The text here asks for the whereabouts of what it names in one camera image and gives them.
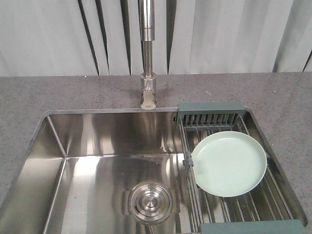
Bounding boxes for pale green round plate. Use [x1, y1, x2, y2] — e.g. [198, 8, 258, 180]
[192, 131, 267, 197]

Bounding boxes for stainless steel sink basin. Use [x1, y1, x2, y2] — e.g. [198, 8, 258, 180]
[0, 108, 308, 234]

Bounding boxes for round steel sink drain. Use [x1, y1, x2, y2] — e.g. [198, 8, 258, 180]
[121, 180, 180, 226]

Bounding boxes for stainless steel faucet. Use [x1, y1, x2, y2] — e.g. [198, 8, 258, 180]
[138, 0, 156, 110]

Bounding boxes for white pleated curtain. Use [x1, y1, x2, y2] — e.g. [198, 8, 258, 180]
[0, 0, 312, 77]

